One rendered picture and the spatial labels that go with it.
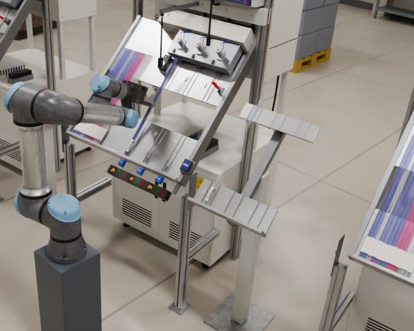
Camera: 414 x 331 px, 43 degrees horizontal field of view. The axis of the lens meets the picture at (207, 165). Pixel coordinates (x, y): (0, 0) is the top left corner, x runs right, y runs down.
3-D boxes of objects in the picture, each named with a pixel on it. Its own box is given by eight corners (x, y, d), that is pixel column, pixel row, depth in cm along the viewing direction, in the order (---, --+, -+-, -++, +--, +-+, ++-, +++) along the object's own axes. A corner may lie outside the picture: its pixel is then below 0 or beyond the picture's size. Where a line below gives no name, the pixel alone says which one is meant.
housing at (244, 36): (252, 60, 244) (243, 43, 232) (168, 37, 267) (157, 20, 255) (259, 46, 246) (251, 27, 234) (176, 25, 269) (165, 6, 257)
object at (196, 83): (221, 111, 237) (218, 106, 233) (114, 75, 268) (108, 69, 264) (255, 52, 244) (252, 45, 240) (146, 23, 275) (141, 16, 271)
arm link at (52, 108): (63, 95, 168) (143, 107, 213) (37, 87, 172) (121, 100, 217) (55, 131, 170) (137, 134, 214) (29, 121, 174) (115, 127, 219)
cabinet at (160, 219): (208, 276, 281) (219, 175, 252) (112, 225, 314) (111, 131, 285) (267, 222, 329) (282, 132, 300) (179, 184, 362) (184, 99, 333)
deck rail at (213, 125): (184, 187, 229) (179, 182, 223) (181, 185, 230) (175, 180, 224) (258, 53, 243) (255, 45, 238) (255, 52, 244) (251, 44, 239)
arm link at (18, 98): (41, 232, 197) (31, 94, 171) (12, 219, 202) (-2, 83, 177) (64, 217, 206) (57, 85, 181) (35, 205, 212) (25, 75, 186)
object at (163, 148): (180, 181, 228) (177, 178, 225) (73, 134, 259) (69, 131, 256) (201, 143, 232) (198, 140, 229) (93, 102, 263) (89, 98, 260)
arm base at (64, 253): (62, 269, 195) (60, 248, 190) (38, 251, 203) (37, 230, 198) (94, 252, 205) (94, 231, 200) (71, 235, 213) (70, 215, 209)
